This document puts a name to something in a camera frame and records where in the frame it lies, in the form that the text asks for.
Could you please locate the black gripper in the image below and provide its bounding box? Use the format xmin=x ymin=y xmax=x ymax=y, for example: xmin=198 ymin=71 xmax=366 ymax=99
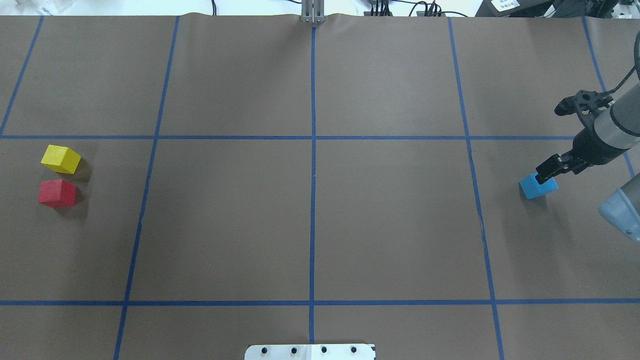
xmin=535 ymin=131 xmax=607 ymax=182

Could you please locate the blue cube block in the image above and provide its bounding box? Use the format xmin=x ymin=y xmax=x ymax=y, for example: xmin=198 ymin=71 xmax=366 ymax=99
xmin=518 ymin=173 xmax=559 ymax=199

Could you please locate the red cube block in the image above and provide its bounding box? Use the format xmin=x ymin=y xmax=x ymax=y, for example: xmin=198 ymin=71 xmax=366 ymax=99
xmin=38 ymin=178 xmax=77 ymax=208

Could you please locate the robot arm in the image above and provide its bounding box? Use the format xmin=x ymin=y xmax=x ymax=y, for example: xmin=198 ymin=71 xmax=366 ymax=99
xmin=525 ymin=83 xmax=640 ymax=242

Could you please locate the brown paper table cover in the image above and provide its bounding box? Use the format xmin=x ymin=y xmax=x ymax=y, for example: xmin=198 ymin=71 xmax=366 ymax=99
xmin=0 ymin=14 xmax=639 ymax=360

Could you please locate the yellow cube block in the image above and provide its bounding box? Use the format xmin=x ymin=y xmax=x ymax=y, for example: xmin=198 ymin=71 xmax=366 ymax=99
xmin=40 ymin=145 xmax=82 ymax=174

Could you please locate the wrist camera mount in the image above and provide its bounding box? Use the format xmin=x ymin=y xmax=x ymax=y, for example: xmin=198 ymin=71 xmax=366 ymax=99
xmin=554 ymin=89 xmax=614 ymax=128

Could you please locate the aluminium frame post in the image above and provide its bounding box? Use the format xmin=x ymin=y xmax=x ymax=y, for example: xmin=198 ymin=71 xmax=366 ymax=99
xmin=299 ymin=0 xmax=326 ymax=25

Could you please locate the white camera stand post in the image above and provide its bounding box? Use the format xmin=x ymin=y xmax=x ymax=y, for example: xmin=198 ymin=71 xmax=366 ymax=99
xmin=244 ymin=343 xmax=377 ymax=360

